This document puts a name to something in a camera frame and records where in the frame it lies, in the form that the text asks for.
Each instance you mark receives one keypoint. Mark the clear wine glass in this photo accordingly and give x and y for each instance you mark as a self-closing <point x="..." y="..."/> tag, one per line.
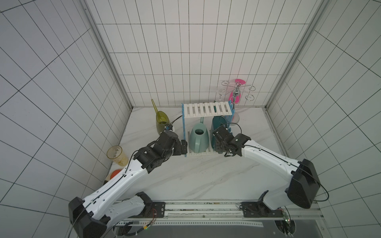
<point x="221" y="91"/>

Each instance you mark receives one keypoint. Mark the metal base rail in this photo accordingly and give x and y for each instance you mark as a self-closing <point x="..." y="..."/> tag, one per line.
<point x="224" y="213"/>

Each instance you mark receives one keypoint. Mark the blue white slatted shelf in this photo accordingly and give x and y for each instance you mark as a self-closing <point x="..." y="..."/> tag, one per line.
<point x="194" y="114"/>

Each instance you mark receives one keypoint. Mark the pink glass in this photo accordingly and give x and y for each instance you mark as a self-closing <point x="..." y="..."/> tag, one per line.
<point x="235" y="95"/>

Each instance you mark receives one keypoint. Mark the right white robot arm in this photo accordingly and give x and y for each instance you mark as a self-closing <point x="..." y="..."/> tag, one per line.
<point x="301" y="176"/>

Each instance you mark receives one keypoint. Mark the chrome glass holder stand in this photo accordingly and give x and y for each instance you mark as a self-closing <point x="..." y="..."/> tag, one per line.
<point x="245" y="89"/>

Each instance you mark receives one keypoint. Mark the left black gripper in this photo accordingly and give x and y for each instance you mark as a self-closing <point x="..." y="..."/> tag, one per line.
<point x="177" y="147"/>

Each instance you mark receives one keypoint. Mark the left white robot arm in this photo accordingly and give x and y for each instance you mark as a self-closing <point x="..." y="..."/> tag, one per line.
<point x="95" y="214"/>

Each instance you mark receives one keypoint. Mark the dark teal watering can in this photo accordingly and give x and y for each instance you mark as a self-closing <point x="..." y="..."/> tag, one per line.
<point x="218" y="122"/>

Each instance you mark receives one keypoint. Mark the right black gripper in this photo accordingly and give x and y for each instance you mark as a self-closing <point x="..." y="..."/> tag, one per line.
<point x="220" y="140"/>

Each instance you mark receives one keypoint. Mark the light green watering can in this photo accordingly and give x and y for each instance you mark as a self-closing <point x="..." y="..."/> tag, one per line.
<point x="199" y="137"/>

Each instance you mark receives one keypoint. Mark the olive green watering can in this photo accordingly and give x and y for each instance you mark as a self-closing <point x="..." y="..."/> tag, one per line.
<point x="162" y="120"/>

